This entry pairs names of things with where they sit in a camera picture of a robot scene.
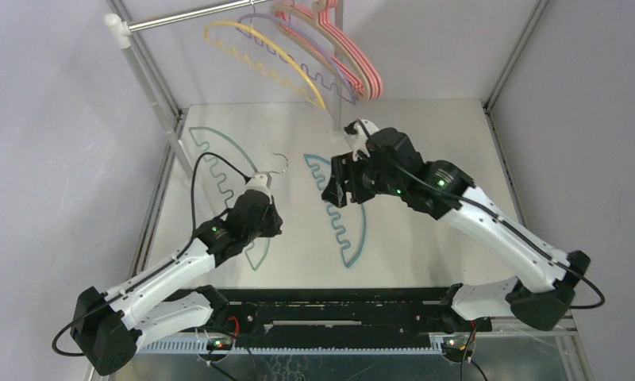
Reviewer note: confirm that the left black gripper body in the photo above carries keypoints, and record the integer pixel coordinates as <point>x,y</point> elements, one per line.
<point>267,228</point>

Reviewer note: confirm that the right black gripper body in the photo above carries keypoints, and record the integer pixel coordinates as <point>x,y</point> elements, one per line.
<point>346,178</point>

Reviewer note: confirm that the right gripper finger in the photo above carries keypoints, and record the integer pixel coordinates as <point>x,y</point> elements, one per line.
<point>335,195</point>
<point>341,166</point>

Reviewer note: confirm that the blue wire hanger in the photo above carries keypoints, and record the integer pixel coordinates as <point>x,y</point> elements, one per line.
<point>350,250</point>

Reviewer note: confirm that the yellow wire hanger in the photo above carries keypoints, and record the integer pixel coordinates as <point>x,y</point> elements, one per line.
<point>262,55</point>

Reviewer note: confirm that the green wire hanger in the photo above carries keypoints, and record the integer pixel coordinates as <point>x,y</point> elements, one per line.
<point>219,178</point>

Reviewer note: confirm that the beige plastic hanger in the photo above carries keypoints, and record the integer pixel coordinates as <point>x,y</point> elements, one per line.
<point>338,47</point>

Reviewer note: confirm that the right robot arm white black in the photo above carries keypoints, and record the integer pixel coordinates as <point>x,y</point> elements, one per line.
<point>541,289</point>

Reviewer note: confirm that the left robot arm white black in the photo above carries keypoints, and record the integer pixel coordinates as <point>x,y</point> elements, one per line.
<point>110,327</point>

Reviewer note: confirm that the right rack foot white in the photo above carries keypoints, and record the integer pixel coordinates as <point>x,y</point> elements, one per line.
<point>337,139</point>

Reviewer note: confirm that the left circuit board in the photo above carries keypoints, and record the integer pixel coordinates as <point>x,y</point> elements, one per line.
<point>219,344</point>

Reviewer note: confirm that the circuit board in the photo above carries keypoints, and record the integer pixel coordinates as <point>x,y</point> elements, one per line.
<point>453,346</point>
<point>219,344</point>

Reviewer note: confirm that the right circuit board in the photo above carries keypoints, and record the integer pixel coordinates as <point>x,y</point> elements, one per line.
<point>453,346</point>

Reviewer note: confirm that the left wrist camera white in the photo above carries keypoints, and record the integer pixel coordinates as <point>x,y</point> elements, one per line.
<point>261,182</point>

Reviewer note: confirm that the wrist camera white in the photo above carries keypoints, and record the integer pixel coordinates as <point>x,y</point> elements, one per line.
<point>357,134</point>
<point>261,182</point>

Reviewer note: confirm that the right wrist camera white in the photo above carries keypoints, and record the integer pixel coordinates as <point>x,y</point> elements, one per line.
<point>357,134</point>

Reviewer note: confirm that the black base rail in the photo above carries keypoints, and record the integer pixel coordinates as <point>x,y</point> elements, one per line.
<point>356,319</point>

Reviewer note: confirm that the left aluminium frame post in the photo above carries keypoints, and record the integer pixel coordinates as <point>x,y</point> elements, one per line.
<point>149,65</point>

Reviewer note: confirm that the aluminium frame post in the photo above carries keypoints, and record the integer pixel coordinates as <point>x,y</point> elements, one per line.
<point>149,65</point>
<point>532,24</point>

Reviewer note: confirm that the right aluminium frame post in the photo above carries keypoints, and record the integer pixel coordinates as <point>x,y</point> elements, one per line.
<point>532,24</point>

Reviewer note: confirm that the silver clothes rack rail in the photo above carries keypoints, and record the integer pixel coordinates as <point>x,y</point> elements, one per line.
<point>189,14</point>

